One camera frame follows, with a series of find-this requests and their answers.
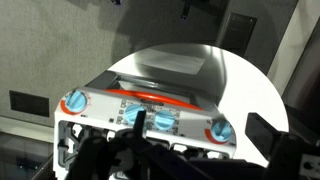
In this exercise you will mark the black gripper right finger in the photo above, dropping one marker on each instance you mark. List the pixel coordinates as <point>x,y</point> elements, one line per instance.
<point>286,153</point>

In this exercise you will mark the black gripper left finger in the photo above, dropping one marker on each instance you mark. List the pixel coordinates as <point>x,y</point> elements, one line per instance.
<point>133,156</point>

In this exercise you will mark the blue toy stove knob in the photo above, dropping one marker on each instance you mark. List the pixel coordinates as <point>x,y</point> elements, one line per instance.
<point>132,113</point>
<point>164,120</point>
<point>221,130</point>
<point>76,101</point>

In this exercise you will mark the glass window with dark frame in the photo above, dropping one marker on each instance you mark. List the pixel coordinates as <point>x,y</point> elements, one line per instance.
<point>20,156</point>

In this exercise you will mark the dark rectangular wall vent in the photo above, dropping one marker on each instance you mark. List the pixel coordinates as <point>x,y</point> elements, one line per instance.
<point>29,103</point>

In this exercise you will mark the dark tall wall panel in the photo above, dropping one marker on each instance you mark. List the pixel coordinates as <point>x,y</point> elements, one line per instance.
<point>240,33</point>

